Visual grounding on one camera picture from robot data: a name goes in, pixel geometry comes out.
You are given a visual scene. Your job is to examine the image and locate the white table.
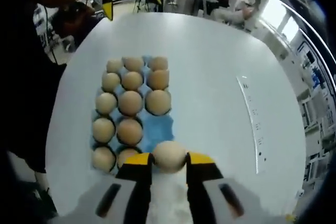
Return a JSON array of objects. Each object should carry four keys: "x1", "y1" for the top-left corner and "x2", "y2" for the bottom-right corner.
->
[{"x1": 46, "y1": 11, "x2": 308, "y2": 219}]

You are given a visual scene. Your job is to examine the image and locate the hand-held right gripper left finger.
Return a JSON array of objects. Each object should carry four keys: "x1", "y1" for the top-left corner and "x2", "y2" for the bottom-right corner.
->
[{"x1": 76, "y1": 152, "x2": 154, "y2": 224}]

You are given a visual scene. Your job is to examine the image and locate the brown egg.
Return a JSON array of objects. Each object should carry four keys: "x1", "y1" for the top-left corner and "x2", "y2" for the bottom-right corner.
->
[{"x1": 152, "y1": 141, "x2": 186, "y2": 174}]

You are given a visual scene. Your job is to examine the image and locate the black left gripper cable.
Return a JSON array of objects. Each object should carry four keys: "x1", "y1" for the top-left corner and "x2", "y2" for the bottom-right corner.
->
[{"x1": 43, "y1": 5, "x2": 58, "y2": 65}]

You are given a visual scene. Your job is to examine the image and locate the blue egg tray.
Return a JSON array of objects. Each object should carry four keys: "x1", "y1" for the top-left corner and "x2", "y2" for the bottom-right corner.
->
[{"x1": 90, "y1": 55, "x2": 176, "y2": 175}]

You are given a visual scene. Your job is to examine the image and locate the dark office chair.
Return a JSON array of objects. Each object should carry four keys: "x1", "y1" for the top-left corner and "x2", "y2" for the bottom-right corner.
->
[{"x1": 52, "y1": 1, "x2": 98, "y2": 51}]

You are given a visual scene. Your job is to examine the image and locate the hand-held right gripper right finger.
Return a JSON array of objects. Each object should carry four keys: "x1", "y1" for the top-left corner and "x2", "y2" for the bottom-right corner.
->
[{"x1": 185, "y1": 152, "x2": 266, "y2": 224}]

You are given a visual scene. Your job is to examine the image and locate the group of brown eggs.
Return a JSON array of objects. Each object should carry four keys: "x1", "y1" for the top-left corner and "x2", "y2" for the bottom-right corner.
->
[{"x1": 91, "y1": 56, "x2": 173, "y2": 174}]

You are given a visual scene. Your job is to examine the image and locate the person's black shirt torso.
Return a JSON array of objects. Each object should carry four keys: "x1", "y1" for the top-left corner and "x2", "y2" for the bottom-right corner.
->
[{"x1": 0, "y1": 0, "x2": 69, "y2": 175}]

